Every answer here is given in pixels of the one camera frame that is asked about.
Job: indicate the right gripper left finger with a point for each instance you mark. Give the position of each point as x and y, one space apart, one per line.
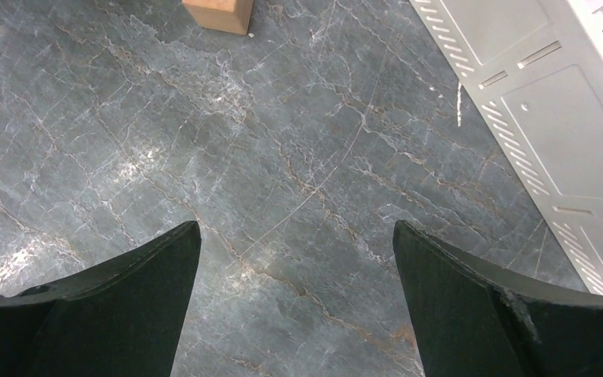
122 317

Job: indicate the white file organizer rack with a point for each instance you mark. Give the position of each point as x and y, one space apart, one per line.
535 71

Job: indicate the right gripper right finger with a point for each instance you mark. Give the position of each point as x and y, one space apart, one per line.
475 318

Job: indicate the wooden cube block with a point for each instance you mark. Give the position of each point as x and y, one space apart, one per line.
232 16

